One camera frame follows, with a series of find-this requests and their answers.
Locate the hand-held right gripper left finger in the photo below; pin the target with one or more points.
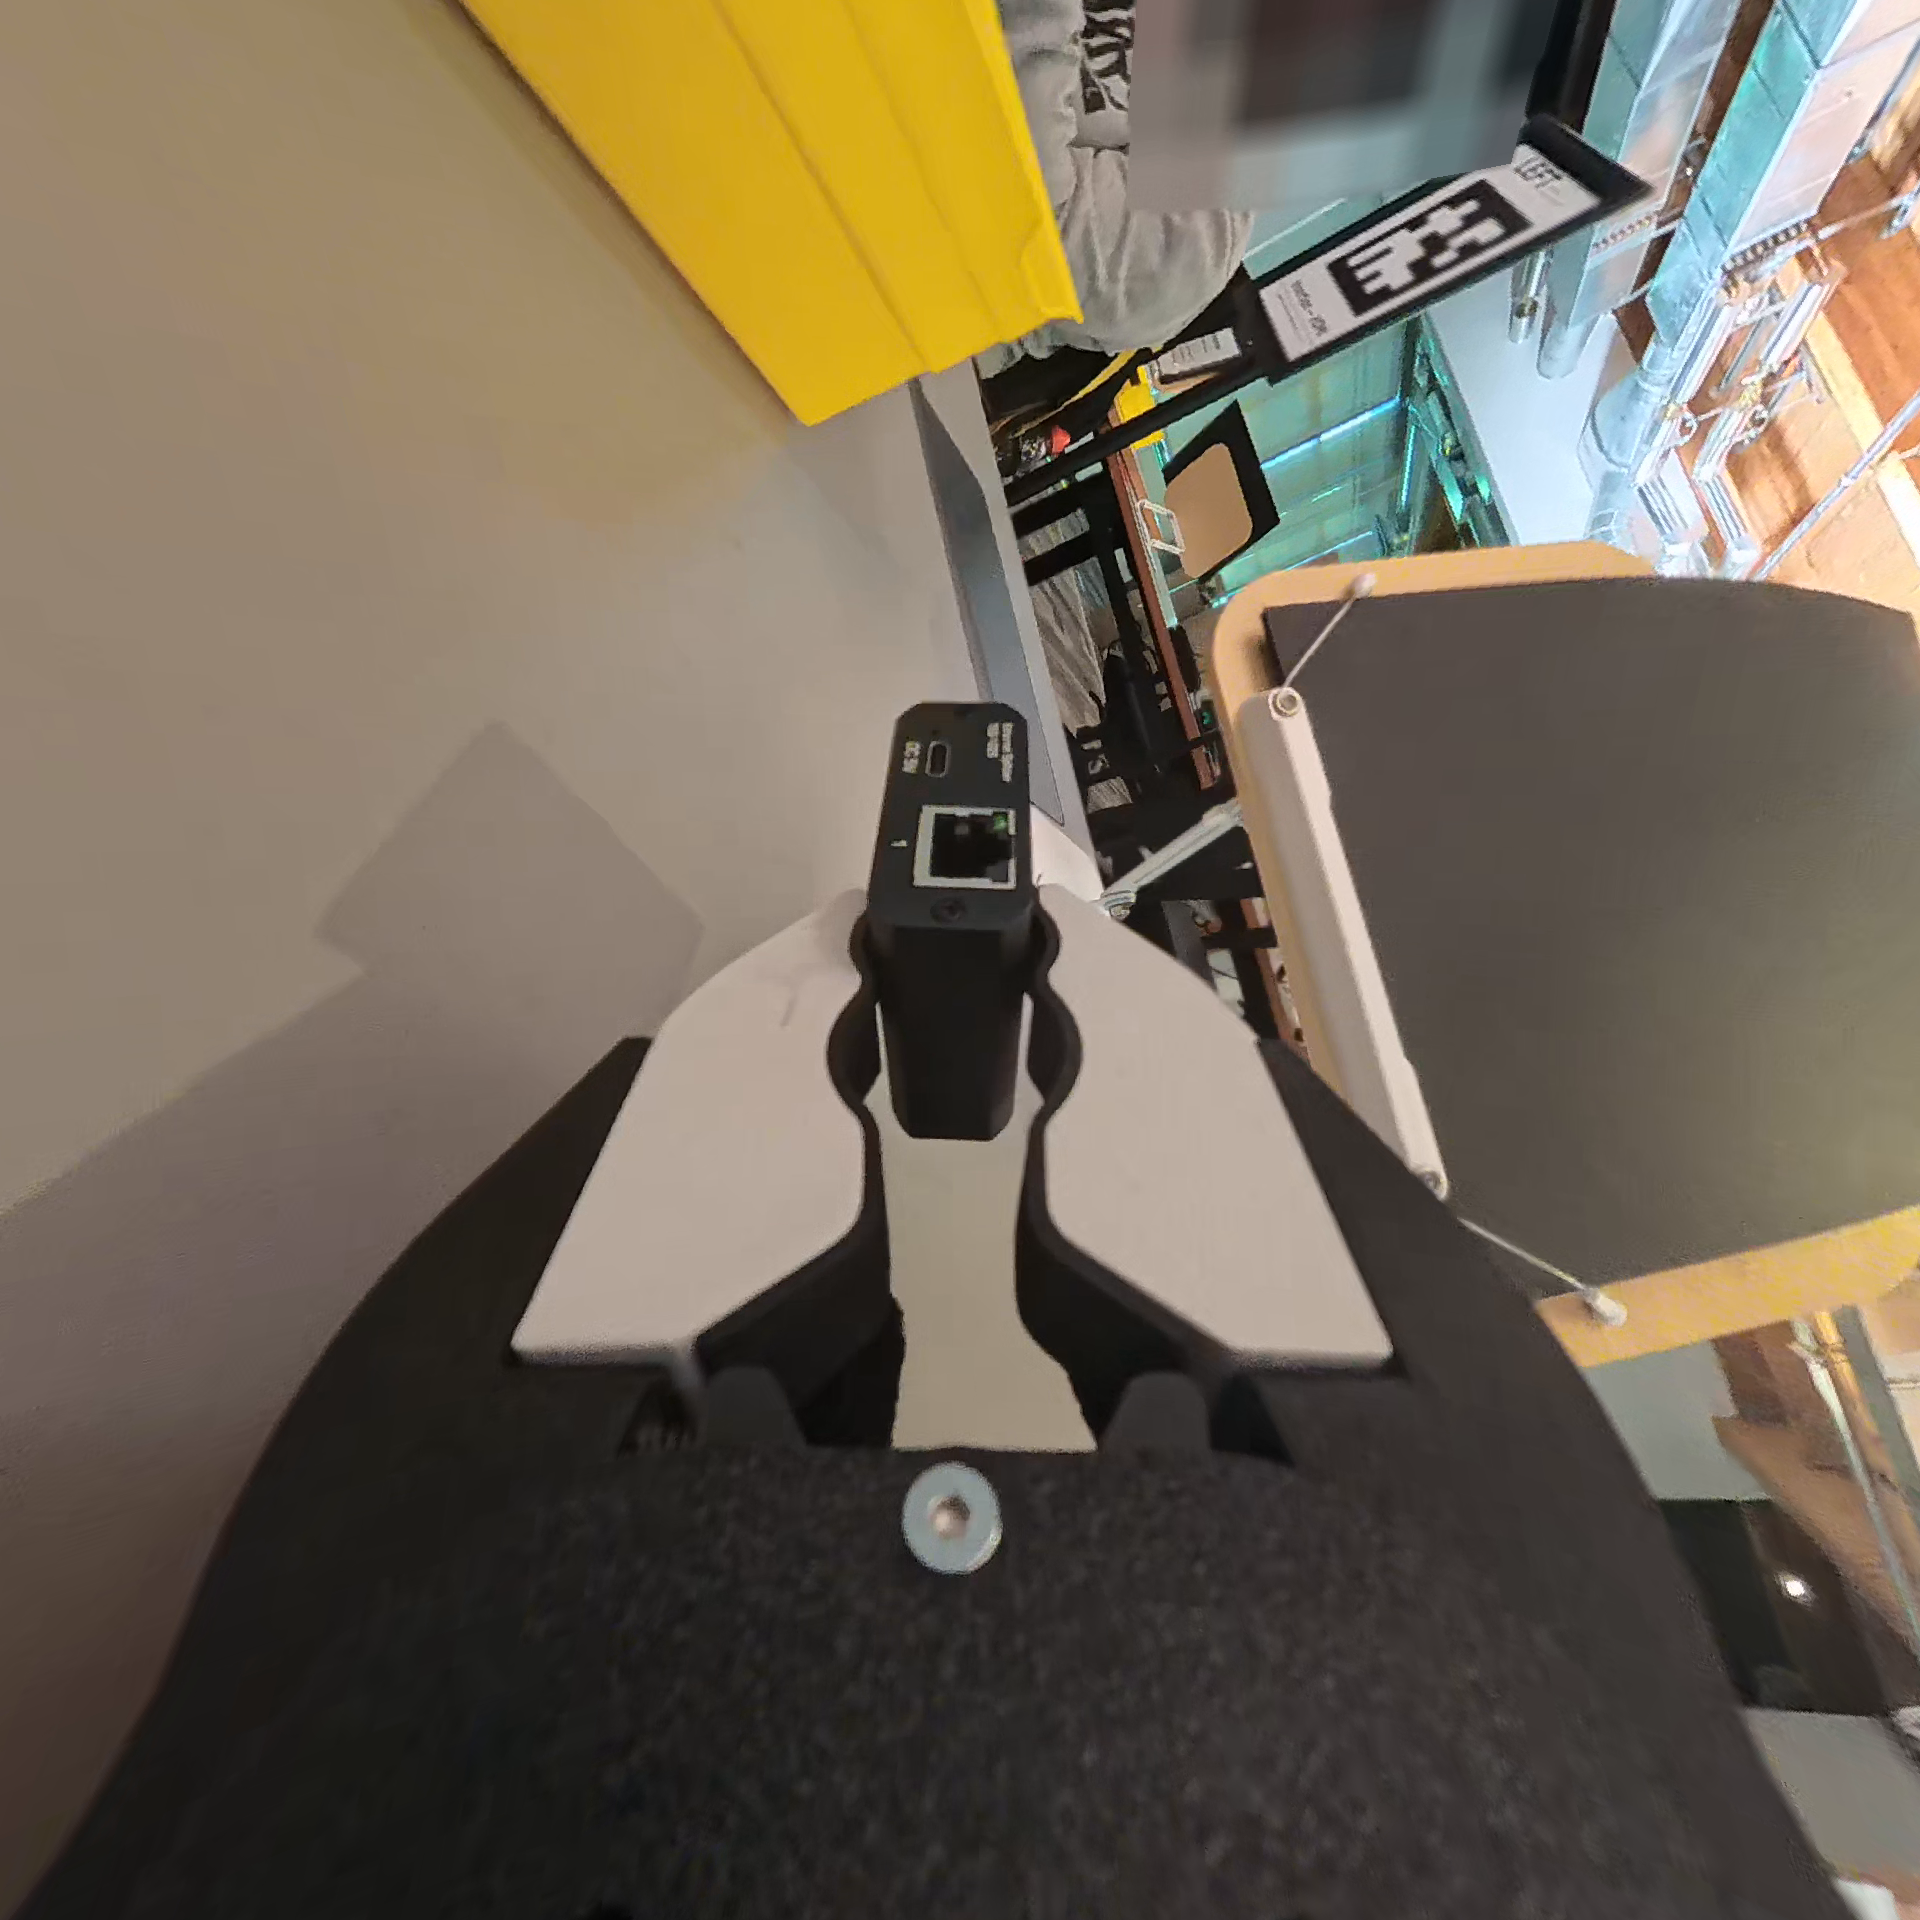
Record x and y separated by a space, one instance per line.
708 1200

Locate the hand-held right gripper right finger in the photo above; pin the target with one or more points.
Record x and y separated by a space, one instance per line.
1218 1200

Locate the black ethernet port adapter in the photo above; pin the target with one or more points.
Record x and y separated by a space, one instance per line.
962 960

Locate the yellow plastic bin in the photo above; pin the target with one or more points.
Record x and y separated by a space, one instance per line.
779 183

